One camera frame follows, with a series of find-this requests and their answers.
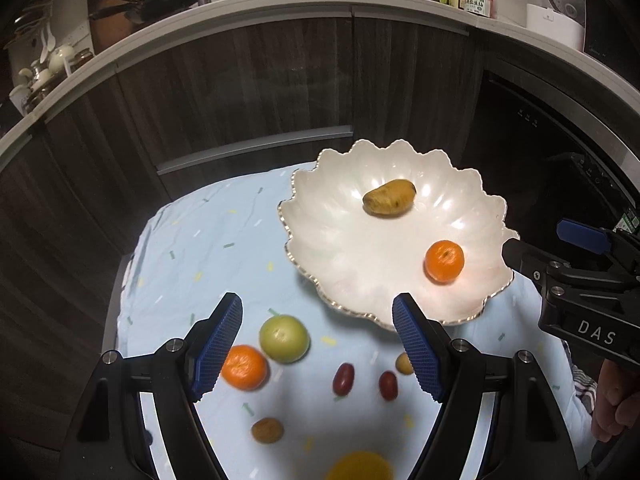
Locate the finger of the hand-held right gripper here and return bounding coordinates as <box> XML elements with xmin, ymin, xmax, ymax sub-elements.
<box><xmin>501</xmin><ymin>237</ymin><xmax>571</xmax><ymax>282</ymax></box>
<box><xmin>556</xmin><ymin>218</ymin><xmax>640</xmax><ymax>275</ymax></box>

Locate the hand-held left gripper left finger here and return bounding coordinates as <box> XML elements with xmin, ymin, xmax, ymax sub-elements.
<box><xmin>57</xmin><ymin>292</ymin><xmax>244</xmax><ymax>480</ymax></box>

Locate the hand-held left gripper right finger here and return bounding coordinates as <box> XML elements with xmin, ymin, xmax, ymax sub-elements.
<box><xmin>391</xmin><ymin>292</ymin><xmax>586</xmax><ymax>480</ymax></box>

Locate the orange tangerine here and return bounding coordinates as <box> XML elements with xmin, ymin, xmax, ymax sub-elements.
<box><xmin>220</xmin><ymin>344</ymin><xmax>270</xmax><ymax>392</ymax></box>
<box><xmin>424</xmin><ymin>240</ymin><xmax>466</xmax><ymax>285</ymax></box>

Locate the red jujube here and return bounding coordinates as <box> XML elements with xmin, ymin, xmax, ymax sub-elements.
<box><xmin>332</xmin><ymin>363</ymin><xmax>356</xmax><ymax>396</ymax></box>
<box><xmin>378</xmin><ymin>370</ymin><xmax>399</xmax><ymax>402</ymax></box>

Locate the small brown rough fruit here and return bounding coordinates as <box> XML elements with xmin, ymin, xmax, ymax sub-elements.
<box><xmin>250</xmin><ymin>417</ymin><xmax>285</xmax><ymax>444</ymax></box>

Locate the white scalloped bowl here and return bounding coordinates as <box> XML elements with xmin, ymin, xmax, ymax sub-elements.
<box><xmin>277</xmin><ymin>139</ymin><xmax>521</xmax><ymax>332</ymax></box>

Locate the yellow round citrus fruit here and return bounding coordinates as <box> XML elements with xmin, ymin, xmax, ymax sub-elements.
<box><xmin>326</xmin><ymin>451</ymin><xmax>396</xmax><ymax>480</ymax></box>

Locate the person's right hand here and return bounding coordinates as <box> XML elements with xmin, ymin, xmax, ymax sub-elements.
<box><xmin>590</xmin><ymin>359</ymin><xmax>640</xmax><ymax>443</ymax></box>

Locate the green round fruit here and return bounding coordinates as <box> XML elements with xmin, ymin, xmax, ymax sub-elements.
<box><xmin>258</xmin><ymin>314</ymin><xmax>311</xmax><ymax>364</ymax></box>

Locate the grey checkered cloth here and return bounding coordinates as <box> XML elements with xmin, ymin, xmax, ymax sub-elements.
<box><xmin>562</xmin><ymin>340</ymin><xmax>599</xmax><ymax>413</ymax></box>

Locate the light blue patterned tablecloth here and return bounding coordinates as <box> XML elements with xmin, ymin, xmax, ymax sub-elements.
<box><xmin>102</xmin><ymin>160</ymin><xmax>596</xmax><ymax>480</ymax></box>

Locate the black built-in dishwasher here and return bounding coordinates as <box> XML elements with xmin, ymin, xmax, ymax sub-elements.
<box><xmin>470</xmin><ymin>71</ymin><xmax>640</xmax><ymax>243</ymax></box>

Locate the brown potato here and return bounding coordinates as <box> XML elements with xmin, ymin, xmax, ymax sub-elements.
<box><xmin>362</xmin><ymin>179</ymin><xmax>417</xmax><ymax>218</ymax></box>

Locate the black microwave oven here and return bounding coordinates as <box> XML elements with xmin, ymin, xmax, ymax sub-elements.
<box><xmin>582</xmin><ymin>0</ymin><xmax>637</xmax><ymax>70</ymax></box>

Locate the white rice cooker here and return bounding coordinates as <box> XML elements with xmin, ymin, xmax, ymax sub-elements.
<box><xmin>525</xmin><ymin>0</ymin><xmax>587</xmax><ymax>52</ymax></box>

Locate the dark wood kitchen cabinet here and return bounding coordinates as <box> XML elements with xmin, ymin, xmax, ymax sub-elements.
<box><xmin>0</xmin><ymin>12</ymin><xmax>501</xmax><ymax>361</ymax></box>

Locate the white ceramic teapot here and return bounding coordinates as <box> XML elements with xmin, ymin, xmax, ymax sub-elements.
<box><xmin>49</xmin><ymin>45</ymin><xmax>75</xmax><ymax>74</ymax></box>

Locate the brown wooden cutting board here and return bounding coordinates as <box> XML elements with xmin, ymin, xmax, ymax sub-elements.
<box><xmin>87</xmin><ymin>0</ymin><xmax>137</xmax><ymax>54</ymax></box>

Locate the white kitchen countertop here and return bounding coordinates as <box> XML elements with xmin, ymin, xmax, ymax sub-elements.
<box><xmin>0</xmin><ymin>0</ymin><xmax>640</xmax><ymax>171</ymax></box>

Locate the white hanging spoon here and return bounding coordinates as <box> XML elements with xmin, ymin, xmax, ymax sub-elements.
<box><xmin>40</xmin><ymin>22</ymin><xmax>56</xmax><ymax>62</ymax></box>

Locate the silver drawer handle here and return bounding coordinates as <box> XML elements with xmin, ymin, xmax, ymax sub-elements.
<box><xmin>156</xmin><ymin>125</ymin><xmax>355</xmax><ymax>176</ymax></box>

